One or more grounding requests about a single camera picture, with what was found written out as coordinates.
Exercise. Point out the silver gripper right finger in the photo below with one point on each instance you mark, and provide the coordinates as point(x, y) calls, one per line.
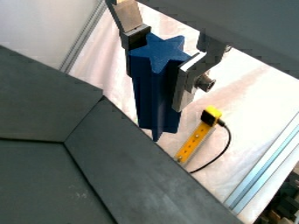
point(193, 76)

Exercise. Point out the aluminium frame rail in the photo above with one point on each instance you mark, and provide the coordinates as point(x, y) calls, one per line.
point(281, 149)

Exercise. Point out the yellow sensor bracket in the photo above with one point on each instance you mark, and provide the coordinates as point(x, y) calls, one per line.
point(210, 117)

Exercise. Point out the blue star prism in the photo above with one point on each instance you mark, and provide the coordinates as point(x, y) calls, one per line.
point(154, 68)

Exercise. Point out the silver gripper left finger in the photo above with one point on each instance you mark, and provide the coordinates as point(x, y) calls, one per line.
point(133, 29)

